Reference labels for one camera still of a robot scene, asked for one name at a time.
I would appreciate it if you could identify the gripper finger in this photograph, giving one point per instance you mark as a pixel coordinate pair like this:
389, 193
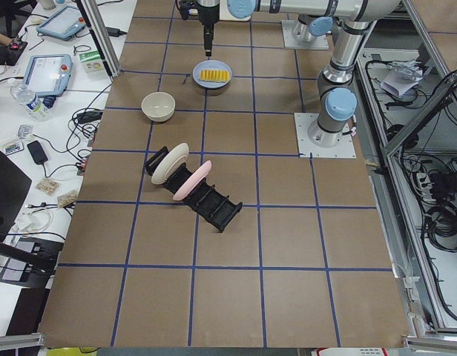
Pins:
209, 40
205, 36

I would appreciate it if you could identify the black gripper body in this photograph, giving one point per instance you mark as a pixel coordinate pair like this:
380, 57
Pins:
207, 15

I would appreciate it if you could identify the blue plate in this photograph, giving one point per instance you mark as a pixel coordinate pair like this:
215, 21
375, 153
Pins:
210, 64

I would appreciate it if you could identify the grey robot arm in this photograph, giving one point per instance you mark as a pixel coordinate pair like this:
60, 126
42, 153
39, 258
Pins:
338, 101
315, 18

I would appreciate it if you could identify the cream plate in rack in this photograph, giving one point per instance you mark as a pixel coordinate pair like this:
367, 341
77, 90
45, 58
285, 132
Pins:
170, 163

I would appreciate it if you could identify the pink plate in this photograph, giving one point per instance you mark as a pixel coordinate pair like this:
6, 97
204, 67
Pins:
191, 183

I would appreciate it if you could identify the cream rectangular tray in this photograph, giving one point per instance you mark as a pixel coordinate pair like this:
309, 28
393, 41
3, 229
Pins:
226, 16

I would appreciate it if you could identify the cream bowl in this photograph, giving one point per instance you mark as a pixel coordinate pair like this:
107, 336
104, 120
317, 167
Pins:
158, 106

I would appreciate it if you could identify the green white carton box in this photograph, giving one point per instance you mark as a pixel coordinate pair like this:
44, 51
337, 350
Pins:
91, 61

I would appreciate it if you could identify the far blue teach pendant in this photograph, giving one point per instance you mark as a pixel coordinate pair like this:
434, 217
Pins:
63, 25

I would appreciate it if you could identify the blue teach pendant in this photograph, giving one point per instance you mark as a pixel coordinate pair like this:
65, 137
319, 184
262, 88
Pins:
63, 25
48, 75

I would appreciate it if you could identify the black laptop power brick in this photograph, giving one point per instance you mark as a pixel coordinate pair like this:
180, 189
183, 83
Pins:
88, 117

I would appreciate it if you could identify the near blue teach pendant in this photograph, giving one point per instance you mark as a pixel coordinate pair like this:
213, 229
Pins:
48, 75

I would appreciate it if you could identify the black dish rack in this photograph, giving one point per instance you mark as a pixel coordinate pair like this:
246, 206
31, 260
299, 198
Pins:
205, 200

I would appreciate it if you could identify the clear water bottle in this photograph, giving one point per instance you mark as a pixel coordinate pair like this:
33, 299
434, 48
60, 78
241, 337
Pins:
29, 100

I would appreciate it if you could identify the black power adapter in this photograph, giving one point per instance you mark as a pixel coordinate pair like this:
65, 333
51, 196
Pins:
37, 152

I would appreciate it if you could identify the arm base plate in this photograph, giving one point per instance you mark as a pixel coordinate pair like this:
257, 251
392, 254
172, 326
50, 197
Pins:
313, 142
291, 41

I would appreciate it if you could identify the aluminium frame post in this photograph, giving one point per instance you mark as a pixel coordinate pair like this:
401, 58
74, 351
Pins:
94, 21

